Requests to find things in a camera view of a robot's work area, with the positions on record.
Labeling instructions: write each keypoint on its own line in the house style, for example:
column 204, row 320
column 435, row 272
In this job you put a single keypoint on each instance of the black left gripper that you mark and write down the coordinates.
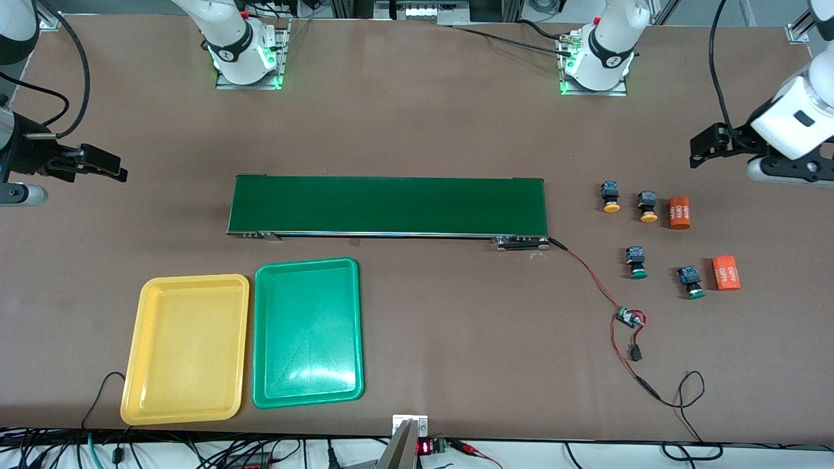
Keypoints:
column 735, row 141

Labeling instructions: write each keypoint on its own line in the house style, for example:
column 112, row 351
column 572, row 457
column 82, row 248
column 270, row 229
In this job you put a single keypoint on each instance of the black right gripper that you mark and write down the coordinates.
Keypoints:
column 29, row 154

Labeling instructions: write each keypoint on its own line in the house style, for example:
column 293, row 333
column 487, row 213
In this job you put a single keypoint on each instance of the orange cylinder with white print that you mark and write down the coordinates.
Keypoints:
column 679, row 212
column 726, row 272

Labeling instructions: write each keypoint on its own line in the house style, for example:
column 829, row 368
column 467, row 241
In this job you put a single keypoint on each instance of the yellow mushroom push button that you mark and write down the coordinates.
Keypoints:
column 610, row 197
column 647, row 206

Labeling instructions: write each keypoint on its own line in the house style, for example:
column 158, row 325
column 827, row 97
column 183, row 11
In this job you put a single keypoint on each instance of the green mushroom push button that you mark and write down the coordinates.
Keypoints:
column 636, row 262
column 690, row 282

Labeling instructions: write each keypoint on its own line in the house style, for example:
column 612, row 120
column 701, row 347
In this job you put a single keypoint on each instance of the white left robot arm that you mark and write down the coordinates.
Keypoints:
column 606, row 58

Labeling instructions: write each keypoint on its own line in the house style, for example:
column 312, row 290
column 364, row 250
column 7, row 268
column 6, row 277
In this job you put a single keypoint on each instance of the small conveyor controller board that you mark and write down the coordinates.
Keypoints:
column 629, row 318

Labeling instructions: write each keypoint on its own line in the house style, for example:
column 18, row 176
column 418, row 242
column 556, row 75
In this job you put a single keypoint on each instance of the yellow plastic tray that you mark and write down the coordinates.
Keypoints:
column 186, row 348

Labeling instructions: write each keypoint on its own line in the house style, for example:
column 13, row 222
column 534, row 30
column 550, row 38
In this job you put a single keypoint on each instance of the green plastic tray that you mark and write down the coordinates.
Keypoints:
column 306, row 332

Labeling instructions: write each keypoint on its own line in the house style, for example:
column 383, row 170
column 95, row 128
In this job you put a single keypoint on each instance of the green conveyor belt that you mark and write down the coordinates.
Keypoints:
column 391, row 205

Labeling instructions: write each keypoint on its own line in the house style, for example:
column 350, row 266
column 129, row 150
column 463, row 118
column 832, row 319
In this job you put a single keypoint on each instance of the background electronics unit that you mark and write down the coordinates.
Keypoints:
column 423, row 10

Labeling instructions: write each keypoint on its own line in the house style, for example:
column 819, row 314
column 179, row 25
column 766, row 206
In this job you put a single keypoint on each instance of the red clip lead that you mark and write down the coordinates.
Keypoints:
column 474, row 449

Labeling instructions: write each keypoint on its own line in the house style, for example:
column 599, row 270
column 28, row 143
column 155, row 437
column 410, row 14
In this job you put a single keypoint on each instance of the red LED display module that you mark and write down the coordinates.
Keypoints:
column 425, row 447

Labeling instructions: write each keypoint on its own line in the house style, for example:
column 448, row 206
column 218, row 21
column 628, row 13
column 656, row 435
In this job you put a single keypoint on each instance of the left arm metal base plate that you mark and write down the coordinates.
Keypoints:
column 589, row 93

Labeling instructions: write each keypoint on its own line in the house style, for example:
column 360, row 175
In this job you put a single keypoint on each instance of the aluminium table corner bracket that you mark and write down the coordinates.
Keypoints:
column 797, row 34
column 51, row 21

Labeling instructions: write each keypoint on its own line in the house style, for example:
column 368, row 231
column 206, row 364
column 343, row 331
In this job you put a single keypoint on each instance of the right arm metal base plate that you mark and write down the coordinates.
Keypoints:
column 284, row 58

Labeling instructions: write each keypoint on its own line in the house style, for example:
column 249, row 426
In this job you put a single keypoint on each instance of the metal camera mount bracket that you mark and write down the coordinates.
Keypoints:
column 399, row 449

